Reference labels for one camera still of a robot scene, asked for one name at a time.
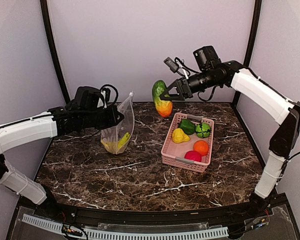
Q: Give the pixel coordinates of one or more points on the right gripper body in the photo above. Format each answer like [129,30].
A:
[187,92]

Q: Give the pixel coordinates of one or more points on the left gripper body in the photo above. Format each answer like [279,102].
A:
[107,121]

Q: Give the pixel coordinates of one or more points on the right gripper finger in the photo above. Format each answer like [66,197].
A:
[167,91]
[171,98]

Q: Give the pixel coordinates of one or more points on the clear polka dot zip bag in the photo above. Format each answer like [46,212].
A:
[115,133]

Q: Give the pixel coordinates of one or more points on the yellow banana toy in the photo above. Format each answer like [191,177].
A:
[117,147]

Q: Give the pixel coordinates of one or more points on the green bell pepper toy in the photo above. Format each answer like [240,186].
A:
[187,126]

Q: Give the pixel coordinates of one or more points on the yellow pear toy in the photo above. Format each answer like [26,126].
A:
[179,136]

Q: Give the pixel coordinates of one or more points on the pink perforated plastic basket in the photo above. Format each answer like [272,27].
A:
[173,154]

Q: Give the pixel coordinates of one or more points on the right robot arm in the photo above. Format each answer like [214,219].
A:
[284,111]

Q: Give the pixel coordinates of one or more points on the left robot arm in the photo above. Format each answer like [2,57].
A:
[16,139]

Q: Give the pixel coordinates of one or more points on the green watermelon toy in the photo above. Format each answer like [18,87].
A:
[203,130]

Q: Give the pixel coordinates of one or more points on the orange fruit toy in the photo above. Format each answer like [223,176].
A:
[201,147]

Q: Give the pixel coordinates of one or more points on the red apple toy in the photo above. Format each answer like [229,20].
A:
[193,156]

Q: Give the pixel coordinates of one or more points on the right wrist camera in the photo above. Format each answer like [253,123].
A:
[176,68]

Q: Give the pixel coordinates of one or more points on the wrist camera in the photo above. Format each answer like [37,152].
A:
[106,90]
[176,68]

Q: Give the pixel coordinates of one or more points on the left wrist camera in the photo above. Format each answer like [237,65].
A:
[106,90]

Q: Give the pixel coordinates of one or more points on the black front rail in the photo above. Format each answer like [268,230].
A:
[227,215]

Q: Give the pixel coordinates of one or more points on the white slotted cable duct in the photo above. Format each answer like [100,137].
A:
[106,231]

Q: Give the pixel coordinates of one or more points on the left black frame post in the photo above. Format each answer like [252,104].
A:
[53,50]

